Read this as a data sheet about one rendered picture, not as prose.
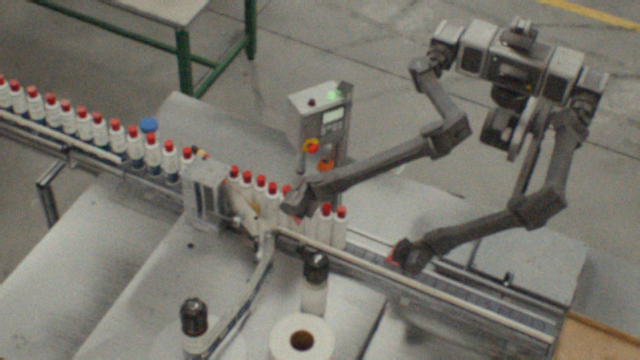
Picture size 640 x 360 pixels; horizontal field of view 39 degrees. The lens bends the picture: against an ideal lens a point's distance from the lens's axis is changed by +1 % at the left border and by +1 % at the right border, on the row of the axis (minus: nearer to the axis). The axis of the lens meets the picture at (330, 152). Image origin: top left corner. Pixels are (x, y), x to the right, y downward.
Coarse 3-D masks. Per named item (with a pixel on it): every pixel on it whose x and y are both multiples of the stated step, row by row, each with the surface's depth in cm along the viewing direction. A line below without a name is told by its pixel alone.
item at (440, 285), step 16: (144, 176) 333; (176, 192) 329; (336, 256) 313; (368, 256) 314; (384, 256) 314; (400, 272) 310; (432, 288) 306; (448, 288) 307; (464, 288) 307; (480, 304) 303; (496, 304) 303; (512, 320) 299; (528, 320) 300; (544, 320) 300; (528, 336) 297
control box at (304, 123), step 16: (288, 96) 281; (304, 96) 281; (320, 96) 282; (336, 96) 282; (288, 112) 285; (304, 112) 277; (320, 112) 279; (288, 128) 290; (304, 128) 281; (320, 128) 285; (304, 144) 286; (320, 144) 291
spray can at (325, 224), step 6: (324, 204) 302; (324, 210) 301; (330, 210) 302; (324, 216) 303; (330, 216) 304; (318, 222) 307; (324, 222) 304; (330, 222) 305; (318, 228) 309; (324, 228) 306; (330, 228) 308; (318, 234) 311; (324, 234) 309; (330, 234) 311; (318, 240) 313; (324, 240) 311; (330, 240) 314; (330, 246) 316
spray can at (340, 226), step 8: (344, 208) 302; (336, 216) 304; (344, 216) 303; (336, 224) 304; (344, 224) 304; (336, 232) 307; (344, 232) 308; (336, 240) 311; (344, 240) 312; (336, 248) 314; (344, 248) 315
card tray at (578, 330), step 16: (576, 320) 306; (592, 320) 303; (560, 336) 301; (576, 336) 302; (592, 336) 302; (608, 336) 303; (624, 336) 301; (560, 352) 297; (576, 352) 298; (592, 352) 298; (608, 352) 298; (624, 352) 299
